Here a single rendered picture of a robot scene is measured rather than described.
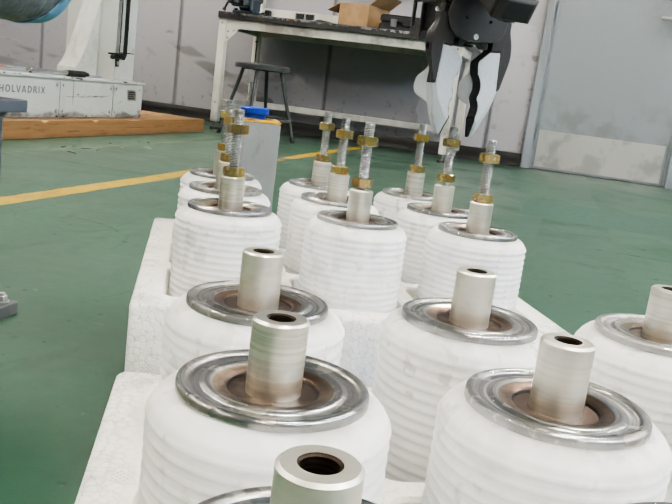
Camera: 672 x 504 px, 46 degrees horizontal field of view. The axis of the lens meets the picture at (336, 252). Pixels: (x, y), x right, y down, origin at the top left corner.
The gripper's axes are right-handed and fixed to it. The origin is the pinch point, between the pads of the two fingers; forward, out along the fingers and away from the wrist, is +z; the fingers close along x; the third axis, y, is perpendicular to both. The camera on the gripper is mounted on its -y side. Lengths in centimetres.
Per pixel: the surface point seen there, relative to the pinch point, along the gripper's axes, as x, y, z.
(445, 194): 0.5, -0.4, 7.6
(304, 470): 40, -58, 7
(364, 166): 14.6, -8.3, 4.6
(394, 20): -193, 389, -48
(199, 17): -107, 540, -41
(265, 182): 10.3, 29.6, 11.7
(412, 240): 4.3, -1.4, 12.7
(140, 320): 34.3, -10.8, 18.3
